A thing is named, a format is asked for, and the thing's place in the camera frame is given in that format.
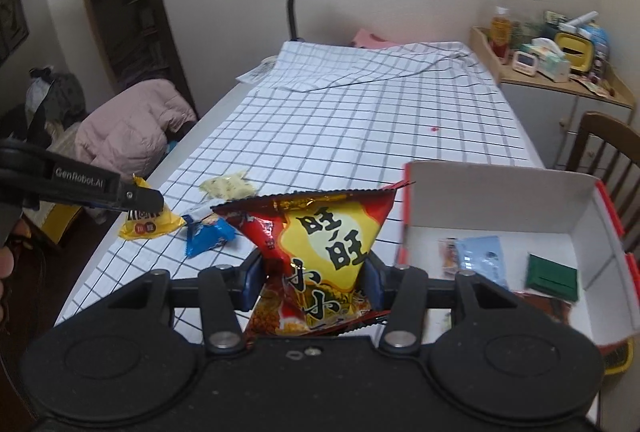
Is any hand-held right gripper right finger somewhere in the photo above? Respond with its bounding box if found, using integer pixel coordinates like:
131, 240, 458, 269
362, 257, 511, 355

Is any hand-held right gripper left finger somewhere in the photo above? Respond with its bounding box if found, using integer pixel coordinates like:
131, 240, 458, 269
117, 252, 266, 355

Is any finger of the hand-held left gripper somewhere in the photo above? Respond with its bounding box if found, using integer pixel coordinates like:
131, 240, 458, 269
117, 184, 165, 214

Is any yellow candy packet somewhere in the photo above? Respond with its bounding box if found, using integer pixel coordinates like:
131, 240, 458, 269
118, 174, 187, 241

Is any red yellow snack bag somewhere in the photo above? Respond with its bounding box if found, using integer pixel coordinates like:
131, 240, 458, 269
211, 179, 416, 338

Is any braised egg packet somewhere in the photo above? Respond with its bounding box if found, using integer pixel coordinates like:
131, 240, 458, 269
439, 238, 461, 274

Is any light blue packet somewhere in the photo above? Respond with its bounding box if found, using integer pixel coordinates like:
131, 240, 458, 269
457, 235, 510, 290

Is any red cardboard box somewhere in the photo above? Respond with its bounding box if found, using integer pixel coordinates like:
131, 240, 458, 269
397, 161, 633, 355

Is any green snack packet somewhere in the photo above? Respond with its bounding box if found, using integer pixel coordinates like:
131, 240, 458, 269
526, 253, 578, 302

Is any dark red snack bag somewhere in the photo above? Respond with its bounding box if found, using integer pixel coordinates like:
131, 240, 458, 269
512, 289, 573, 325

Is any person's left hand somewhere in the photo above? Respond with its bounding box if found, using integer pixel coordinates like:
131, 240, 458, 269
0, 218, 32, 325

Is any white blue snack packet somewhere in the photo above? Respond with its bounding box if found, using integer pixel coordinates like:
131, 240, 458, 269
180, 204, 221, 225

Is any pink puffer jacket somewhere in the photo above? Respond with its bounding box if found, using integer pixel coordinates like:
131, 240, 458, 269
75, 78, 198, 178

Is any dark grey bag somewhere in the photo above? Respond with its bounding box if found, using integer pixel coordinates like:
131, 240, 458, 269
25, 67, 83, 138

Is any cream snack packet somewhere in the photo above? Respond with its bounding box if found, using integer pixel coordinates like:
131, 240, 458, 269
199, 169, 257, 199

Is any white black checkered tablecloth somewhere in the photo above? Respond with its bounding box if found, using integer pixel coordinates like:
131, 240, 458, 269
54, 41, 543, 328

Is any printed paper sheet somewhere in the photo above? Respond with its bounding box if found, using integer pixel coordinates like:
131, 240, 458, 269
235, 56, 278, 85

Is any dark wooden bookshelf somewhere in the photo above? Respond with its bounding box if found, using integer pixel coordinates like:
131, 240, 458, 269
70, 0, 198, 118

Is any pink object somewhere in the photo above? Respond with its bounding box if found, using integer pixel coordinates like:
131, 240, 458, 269
350, 28, 401, 49

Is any yellow plastic object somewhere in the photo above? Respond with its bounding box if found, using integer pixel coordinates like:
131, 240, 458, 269
602, 339, 633, 375

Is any white digital timer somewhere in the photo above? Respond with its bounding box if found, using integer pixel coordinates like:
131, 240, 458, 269
511, 49, 538, 74

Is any brown wooden chair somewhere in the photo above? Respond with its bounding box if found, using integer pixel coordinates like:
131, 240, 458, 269
565, 111, 640, 253

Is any orange drink bottle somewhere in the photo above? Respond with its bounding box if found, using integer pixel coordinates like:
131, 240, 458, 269
490, 6, 512, 58

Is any pale green tissue box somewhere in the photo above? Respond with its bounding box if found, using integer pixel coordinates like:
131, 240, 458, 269
520, 37, 572, 82

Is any yellow retro radio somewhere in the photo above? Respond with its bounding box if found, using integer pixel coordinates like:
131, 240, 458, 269
555, 32, 596, 74

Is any light blue pouch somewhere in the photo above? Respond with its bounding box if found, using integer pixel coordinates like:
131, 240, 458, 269
580, 23, 611, 63

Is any white tube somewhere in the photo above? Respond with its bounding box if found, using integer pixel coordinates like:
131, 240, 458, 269
559, 11, 599, 33

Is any dark framed wall picture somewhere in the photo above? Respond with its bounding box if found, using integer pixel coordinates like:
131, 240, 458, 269
0, 0, 30, 68

